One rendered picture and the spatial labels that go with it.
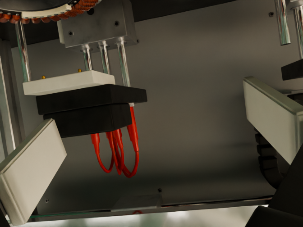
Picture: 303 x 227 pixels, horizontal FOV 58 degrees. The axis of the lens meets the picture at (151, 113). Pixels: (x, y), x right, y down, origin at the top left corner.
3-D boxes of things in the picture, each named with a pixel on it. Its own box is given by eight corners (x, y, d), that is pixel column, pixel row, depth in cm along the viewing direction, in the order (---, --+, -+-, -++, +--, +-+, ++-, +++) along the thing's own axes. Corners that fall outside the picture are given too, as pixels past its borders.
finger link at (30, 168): (26, 225, 13) (11, 228, 13) (67, 155, 20) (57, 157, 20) (2, 172, 12) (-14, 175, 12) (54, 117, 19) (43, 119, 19)
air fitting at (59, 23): (54, 17, 32) (58, 42, 33) (63, 15, 32) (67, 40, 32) (59, 20, 34) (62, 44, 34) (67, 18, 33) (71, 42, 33)
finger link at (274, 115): (295, 114, 11) (314, 110, 11) (241, 77, 18) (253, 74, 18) (298, 175, 12) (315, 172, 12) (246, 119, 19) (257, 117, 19)
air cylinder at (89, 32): (57, 1, 31) (64, 49, 31) (119, -14, 30) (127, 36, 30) (77, 14, 36) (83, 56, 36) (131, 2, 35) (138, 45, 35)
